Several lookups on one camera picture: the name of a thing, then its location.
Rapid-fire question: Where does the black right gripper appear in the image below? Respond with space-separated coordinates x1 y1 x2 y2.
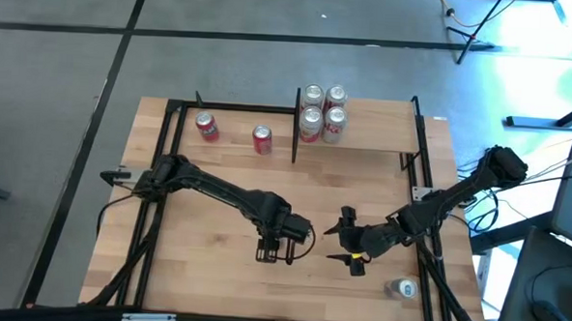
322 205 391 278

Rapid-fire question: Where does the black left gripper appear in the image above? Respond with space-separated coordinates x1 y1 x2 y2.
255 211 314 265

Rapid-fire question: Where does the blue silver Red Bull can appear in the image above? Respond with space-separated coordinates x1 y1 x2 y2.
385 277 420 302
300 82 326 110

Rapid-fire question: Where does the red Fanta can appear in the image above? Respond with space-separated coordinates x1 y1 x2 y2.
193 110 221 144
250 123 275 157

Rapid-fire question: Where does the pink white Spindrift can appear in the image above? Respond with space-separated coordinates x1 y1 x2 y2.
298 105 325 145

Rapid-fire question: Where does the wooden shelf with black posts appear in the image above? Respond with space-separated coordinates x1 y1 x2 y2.
292 86 433 170

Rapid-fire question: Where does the grey side desk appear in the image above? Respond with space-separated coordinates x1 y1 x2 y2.
497 225 572 321

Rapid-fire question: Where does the black desk foot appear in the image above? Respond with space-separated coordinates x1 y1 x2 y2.
504 92 572 131

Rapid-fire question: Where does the black tripod stand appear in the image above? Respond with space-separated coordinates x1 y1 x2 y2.
443 0 505 68

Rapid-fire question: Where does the black cable bundle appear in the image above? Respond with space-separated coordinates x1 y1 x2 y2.
414 223 490 321
85 204 169 311

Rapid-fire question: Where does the silver frame bracket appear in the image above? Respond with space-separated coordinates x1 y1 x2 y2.
120 310 178 321

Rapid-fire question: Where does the black aluminium table frame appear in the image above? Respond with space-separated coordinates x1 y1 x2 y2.
0 77 560 321

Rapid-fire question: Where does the black power cable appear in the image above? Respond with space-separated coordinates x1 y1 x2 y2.
495 169 572 197

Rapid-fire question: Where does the yellow cable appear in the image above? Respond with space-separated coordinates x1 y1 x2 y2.
431 0 521 32

